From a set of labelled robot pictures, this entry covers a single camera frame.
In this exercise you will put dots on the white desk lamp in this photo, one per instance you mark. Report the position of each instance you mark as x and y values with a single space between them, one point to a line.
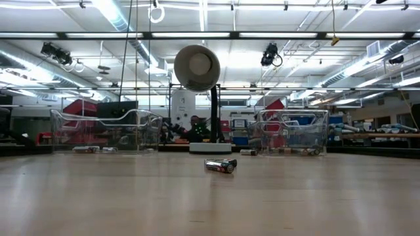
197 65

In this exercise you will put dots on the clear plastic bin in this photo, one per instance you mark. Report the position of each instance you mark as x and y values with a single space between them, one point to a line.
98 137
295 131

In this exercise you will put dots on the small black robot arm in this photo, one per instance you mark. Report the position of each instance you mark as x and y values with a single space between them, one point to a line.
174 129

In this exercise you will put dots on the person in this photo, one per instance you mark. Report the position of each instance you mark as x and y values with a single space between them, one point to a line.
195 121

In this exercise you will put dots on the white cylinder tank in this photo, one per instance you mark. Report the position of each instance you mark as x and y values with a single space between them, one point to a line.
183 108

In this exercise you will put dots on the small framed screen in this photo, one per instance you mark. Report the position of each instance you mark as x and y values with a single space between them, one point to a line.
239 123

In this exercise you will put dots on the blue plastic crate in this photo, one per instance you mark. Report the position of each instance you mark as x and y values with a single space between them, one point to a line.
240 141

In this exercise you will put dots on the red storage bin stack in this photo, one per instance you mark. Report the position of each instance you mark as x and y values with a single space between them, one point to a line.
80 108
275 105

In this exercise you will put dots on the black overhead crossbar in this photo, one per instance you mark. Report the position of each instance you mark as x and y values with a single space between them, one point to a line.
234 34

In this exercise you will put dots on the black flat screen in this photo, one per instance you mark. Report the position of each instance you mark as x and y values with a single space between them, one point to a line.
118 106

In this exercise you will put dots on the grey rolled tube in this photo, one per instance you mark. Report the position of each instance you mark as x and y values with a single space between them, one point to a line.
400 127
348 127

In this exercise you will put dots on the wooden workbench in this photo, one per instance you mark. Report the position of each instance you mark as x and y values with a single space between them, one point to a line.
377 135

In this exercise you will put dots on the white ceiling vent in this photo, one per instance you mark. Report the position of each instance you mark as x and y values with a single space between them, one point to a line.
374 49

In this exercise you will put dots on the black ceiling device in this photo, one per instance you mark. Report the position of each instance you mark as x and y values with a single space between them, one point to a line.
396 59

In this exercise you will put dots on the black overhead camera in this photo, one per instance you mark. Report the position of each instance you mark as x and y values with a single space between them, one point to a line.
269 54
55 53

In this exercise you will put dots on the silver air duct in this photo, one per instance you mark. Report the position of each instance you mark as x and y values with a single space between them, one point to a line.
141 49

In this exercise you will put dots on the black aluminium table frame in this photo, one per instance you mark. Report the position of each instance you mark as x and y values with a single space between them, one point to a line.
26 150

